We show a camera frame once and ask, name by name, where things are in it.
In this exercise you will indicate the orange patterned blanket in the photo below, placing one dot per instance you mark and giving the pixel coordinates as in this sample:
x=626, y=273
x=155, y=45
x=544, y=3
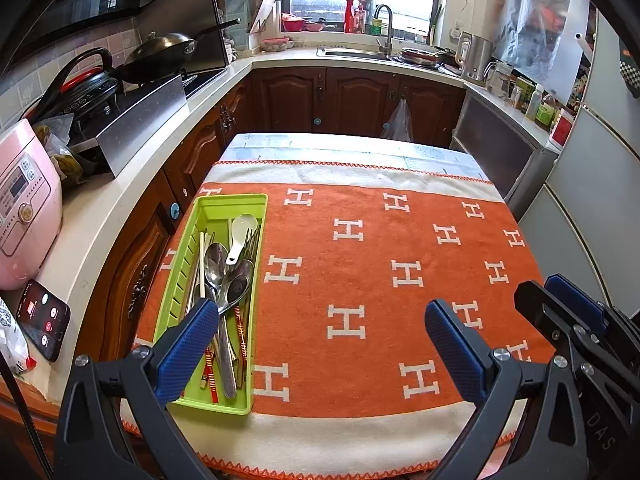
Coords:
x=375, y=260

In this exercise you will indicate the large steel spoon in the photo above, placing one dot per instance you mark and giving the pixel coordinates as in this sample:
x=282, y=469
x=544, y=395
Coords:
x=216, y=265

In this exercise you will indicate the pink bottle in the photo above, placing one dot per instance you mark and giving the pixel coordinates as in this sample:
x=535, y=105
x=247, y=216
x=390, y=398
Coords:
x=359, y=20

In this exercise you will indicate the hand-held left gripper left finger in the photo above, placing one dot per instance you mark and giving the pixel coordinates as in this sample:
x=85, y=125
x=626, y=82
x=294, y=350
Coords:
x=187, y=340

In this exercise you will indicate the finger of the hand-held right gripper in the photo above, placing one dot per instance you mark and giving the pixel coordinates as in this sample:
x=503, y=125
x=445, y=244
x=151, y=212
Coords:
x=537, y=300
x=575, y=295

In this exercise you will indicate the pink food container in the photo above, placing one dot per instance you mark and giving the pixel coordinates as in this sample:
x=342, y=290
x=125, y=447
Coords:
x=277, y=45

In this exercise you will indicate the green dish soap bottle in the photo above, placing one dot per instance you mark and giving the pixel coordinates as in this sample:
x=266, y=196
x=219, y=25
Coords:
x=376, y=27

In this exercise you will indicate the cooking oil bottle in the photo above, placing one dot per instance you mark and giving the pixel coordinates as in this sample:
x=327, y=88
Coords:
x=545, y=115

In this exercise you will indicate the glass jar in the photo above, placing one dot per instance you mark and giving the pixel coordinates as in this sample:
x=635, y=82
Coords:
x=499, y=80

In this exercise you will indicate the dark stove side panel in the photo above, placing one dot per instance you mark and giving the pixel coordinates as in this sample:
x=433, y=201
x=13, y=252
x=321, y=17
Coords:
x=205, y=25

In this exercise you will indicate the light blue table cover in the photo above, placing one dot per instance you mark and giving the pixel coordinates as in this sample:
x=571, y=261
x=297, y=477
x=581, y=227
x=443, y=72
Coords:
x=325, y=147

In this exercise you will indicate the gas stove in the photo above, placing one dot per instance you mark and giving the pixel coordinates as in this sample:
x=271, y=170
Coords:
x=197, y=82

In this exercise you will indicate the pink rice cooker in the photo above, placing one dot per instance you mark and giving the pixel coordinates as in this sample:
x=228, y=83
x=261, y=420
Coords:
x=30, y=200

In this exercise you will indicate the grey refrigerator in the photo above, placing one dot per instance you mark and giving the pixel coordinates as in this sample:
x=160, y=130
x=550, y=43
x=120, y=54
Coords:
x=590, y=185

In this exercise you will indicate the dark wok with lid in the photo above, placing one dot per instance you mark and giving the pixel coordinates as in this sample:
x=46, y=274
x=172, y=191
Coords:
x=160, y=50

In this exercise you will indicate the black smartphone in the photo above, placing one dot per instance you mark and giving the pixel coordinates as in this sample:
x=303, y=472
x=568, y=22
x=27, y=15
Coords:
x=42, y=317

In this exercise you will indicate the clear plastic bag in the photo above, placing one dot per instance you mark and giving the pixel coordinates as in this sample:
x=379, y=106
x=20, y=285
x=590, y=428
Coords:
x=397, y=125

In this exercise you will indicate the pink basin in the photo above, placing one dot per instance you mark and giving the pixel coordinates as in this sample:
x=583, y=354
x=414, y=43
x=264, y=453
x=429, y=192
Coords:
x=300, y=22

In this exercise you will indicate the red bottle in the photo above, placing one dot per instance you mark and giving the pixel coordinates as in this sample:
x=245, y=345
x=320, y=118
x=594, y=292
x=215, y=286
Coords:
x=349, y=17

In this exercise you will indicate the steel electric kettle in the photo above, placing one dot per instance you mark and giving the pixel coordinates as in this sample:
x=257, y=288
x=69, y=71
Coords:
x=477, y=57

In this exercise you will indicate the bag of food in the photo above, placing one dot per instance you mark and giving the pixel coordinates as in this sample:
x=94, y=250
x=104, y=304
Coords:
x=70, y=165

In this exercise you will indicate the white kitchen countertop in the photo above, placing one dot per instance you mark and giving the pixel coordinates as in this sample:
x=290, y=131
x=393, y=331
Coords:
x=100, y=200

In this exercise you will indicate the steel sink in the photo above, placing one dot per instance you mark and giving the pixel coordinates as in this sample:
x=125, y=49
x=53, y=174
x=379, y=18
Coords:
x=350, y=52

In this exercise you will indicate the steel kitchen faucet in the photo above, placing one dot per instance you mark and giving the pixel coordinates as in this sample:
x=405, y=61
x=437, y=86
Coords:
x=389, y=30

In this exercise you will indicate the white bottle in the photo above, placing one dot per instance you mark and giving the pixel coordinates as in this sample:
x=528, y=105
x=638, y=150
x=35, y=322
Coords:
x=533, y=105

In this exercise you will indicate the brown wooden cabinets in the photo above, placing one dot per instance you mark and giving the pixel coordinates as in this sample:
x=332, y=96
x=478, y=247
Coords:
x=360, y=95

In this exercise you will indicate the grey appliance with dark window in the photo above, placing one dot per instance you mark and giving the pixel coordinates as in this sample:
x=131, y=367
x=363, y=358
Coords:
x=495, y=140

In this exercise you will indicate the deep steel soup spoon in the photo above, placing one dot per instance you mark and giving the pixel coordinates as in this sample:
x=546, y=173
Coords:
x=240, y=282

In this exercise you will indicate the wooden cutting board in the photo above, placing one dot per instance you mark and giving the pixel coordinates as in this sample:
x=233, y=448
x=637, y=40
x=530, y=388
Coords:
x=260, y=15

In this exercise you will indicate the hanging plastic bags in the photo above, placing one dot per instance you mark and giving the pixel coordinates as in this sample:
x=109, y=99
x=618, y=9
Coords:
x=535, y=25

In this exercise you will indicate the stack of dishes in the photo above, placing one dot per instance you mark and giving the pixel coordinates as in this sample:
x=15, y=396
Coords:
x=420, y=57

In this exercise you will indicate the white ceramic spoon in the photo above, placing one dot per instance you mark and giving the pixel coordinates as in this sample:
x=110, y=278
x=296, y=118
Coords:
x=244, y=225

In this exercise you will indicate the green plastic utensil tray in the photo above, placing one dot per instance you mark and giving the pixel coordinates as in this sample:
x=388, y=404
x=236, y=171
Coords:
x=215, y=210

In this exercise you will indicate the black pressure cooker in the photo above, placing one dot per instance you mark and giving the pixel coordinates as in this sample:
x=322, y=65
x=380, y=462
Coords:
x=95, y=90

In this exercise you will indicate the white plastic board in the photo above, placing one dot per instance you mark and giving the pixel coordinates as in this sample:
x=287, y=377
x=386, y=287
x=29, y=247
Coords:
x=572, y=50

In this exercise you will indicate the white plastic packet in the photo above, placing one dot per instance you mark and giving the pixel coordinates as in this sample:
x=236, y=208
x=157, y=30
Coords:
x=12, y=340

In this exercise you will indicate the red box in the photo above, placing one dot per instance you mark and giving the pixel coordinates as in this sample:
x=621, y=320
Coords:
x=561, y=127

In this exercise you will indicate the stainless steel splash guard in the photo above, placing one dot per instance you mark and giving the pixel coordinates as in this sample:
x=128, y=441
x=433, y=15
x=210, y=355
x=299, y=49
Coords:
x=145, y=120

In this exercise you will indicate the black range hood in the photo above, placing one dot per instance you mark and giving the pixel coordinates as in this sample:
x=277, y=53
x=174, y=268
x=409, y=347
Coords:
x=75, y=5

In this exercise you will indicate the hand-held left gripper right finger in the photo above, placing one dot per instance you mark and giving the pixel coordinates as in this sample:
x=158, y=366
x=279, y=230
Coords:
x=452, y=355

